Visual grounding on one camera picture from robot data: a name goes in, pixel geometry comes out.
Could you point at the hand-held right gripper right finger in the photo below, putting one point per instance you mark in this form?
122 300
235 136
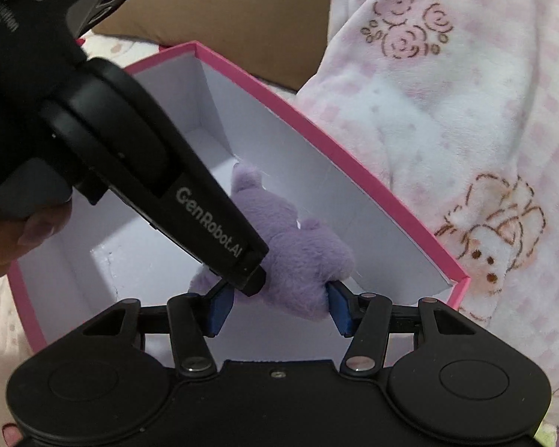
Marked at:
339 309

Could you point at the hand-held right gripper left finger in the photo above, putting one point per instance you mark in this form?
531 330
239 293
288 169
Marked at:
219 311

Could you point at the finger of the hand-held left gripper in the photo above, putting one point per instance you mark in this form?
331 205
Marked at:
249 281

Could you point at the purple plush toy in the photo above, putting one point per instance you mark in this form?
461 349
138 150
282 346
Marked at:
303 251

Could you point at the pink cardboard storage box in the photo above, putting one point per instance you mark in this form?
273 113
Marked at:
307 186

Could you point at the person's left hand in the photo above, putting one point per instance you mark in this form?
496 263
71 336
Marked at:
14 247

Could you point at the brown cardboard box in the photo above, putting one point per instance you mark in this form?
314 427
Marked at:
214 4

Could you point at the pink checked pillow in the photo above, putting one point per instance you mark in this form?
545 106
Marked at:
447 125

